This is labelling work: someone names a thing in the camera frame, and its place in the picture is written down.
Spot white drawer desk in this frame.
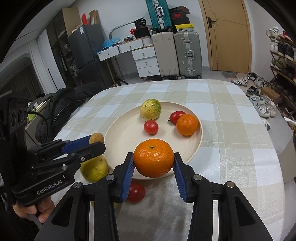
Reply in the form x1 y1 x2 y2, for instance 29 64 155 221
97 36 160 78

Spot black jacket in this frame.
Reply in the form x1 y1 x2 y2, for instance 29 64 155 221
35 82 104 144

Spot large yellow guava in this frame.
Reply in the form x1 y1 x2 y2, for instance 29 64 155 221
80 155 109 183

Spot cream round plate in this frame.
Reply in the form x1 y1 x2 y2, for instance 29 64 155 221
103 101 203 170

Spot wooden shoe rack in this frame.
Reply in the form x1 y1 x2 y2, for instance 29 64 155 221
268 29 296 110

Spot teal suitcase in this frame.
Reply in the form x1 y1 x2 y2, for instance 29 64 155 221
145 0 173 33

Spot checkered beige tablecloth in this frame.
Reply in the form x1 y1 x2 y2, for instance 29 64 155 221
57 79 285 240

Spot wooden door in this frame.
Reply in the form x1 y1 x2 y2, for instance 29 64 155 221
199 1 251 73

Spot wrinkled green guava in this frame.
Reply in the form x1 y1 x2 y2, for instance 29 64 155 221
90 201 119 208

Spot small orange mandarin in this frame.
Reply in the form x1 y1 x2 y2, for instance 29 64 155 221
176 114 199 136

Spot oblong red tomato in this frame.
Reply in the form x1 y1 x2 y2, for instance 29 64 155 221
168 110 185 125

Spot black refrigerator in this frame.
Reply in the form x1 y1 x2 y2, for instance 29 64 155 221
68 24 114 90

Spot black cable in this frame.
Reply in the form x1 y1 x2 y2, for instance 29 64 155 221
26 111 50 144

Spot dark wardrobe shelf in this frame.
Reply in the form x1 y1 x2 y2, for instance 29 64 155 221
47 7 81 87

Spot round red tomato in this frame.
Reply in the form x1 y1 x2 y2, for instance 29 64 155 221
127 181 145 203

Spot beige suitcase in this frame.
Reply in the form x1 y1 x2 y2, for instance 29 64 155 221
152 32 180 77

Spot brown longan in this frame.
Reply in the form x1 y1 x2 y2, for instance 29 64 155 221
89 133 104 145

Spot person's left hand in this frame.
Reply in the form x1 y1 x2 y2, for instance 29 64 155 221
13 197 55 223

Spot large orange mandarin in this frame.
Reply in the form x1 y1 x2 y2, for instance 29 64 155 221
133 138 174 178

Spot small red cherry tomato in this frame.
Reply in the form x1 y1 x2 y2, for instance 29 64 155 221
144 120 159 135

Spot silver grey suitcase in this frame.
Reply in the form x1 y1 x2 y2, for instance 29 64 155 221
174 32 202 79

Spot yellow-green guava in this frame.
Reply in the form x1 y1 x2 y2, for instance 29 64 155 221
140 99 162 120

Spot stacked shoe boxes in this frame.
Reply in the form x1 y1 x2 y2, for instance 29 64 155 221
169 6 194 33

